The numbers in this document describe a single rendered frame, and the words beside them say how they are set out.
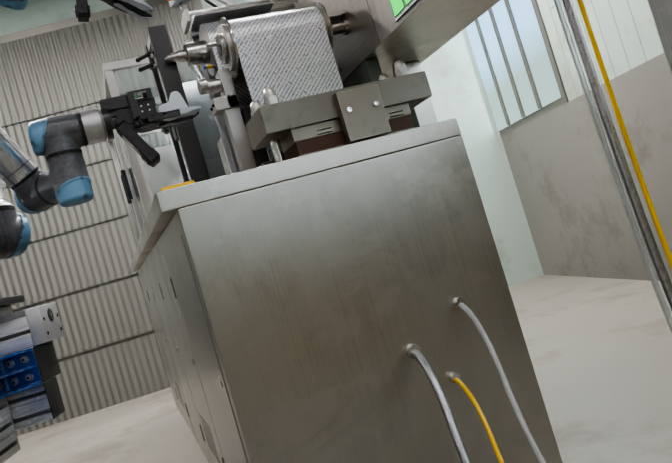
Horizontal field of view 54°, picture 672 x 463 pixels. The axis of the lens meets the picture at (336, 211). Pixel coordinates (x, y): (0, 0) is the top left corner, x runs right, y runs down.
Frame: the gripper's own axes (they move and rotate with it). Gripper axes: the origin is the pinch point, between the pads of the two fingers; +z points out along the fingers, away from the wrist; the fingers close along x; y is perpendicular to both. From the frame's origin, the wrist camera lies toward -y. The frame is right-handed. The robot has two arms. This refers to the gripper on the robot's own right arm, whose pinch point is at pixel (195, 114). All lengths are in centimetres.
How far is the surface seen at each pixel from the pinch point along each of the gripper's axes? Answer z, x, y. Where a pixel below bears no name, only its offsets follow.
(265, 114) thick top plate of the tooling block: 10.4, -19.8, -7.9
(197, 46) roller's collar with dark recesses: 11.0, 28.1, 25.3
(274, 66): 21.7, -0.1, 7.4
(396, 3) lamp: 45, -24, 9
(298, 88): 26.0, -0.1, 0.9
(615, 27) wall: 234, 105, 24
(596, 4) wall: 236, 114, 40
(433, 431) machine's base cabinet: 23, -26, -80
